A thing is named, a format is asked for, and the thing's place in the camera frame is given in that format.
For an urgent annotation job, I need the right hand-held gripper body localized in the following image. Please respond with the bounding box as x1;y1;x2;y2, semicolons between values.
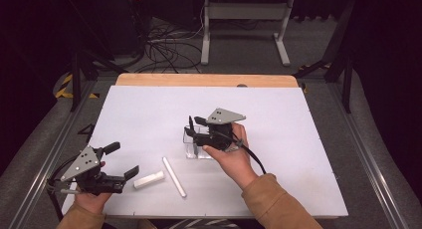
192;108;247;153

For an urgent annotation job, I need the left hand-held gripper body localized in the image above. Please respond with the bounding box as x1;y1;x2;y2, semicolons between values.
59;144;127;196

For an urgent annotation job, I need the black pen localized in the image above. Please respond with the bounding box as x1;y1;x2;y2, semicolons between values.
187;114;199;157

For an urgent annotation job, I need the white eraser block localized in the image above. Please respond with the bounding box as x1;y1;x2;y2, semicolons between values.
132;170;166;190

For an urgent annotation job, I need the clear plastic organizer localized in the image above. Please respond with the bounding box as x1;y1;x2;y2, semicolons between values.
182;123;215;160

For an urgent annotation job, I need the white tube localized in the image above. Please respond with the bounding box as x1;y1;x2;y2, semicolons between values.
161;156;188;199

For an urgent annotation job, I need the person's left hand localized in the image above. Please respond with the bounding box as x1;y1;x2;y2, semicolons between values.
74;160;113;215

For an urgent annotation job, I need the person's right hand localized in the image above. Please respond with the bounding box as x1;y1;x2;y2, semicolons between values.
202;122;260;190

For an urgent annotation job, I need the wooden table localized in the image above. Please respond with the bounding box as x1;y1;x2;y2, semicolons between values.
114;73;300;89

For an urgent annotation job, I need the white table board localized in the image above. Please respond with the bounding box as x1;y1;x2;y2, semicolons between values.
60;85;349;219

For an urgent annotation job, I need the black metal stand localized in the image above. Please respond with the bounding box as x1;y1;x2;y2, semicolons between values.
68;0;128;113
293;0;354;115

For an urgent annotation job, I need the yellow black hazard tape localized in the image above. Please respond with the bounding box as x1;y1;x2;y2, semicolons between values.
54;73;101;100

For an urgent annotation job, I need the person's striped clothing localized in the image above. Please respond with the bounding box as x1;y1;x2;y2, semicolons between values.
168;218;240;229

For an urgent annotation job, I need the aluminium floor rail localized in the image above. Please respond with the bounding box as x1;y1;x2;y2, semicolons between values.
326;83;412;229
8;79;98;229

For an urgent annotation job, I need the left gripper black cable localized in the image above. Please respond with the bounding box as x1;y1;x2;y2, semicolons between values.
46;155;81;223

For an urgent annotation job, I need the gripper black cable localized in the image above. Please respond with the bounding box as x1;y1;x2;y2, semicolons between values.
232;135;268;175
46;155;81;223

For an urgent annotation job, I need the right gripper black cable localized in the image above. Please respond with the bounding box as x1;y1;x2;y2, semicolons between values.
232;135;268;175

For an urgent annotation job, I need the tangle of floor cables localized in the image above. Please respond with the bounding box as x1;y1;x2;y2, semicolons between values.
133;6;205;74

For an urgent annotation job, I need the white metal desk frame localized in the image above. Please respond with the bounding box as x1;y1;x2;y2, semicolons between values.
200;0;296;68

